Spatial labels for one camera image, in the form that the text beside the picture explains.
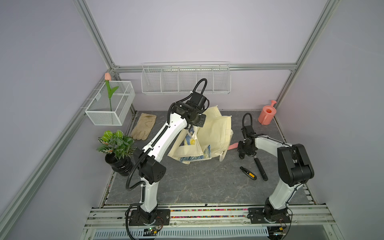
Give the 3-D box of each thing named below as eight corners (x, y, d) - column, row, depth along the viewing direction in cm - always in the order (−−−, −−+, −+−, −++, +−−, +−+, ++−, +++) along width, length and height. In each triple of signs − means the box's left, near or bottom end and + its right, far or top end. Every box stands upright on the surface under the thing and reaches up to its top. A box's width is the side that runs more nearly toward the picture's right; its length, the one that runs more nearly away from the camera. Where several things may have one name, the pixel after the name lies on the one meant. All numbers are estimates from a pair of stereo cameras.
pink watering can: (256, 126, 114) (262, 115, 105) (259, 109, 126) (264, 98, 116) (269, 129, 112) (275, 118, 103) (270, 112, 124) (277, 101, 114)
